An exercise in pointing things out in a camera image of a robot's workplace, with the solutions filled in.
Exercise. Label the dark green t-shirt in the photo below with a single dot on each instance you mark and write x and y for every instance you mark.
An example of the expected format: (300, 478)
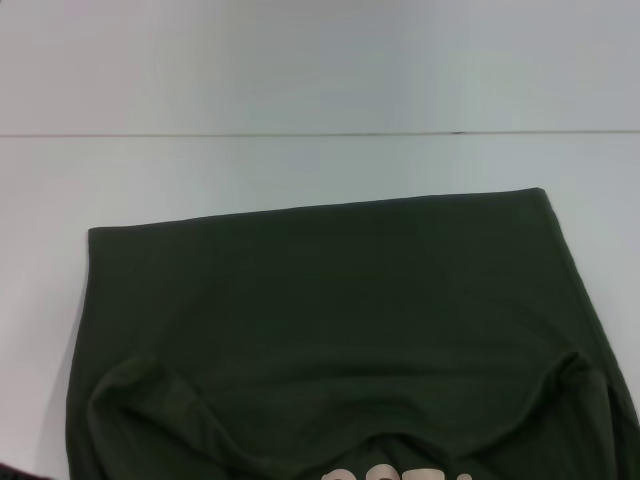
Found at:
(325, 325)

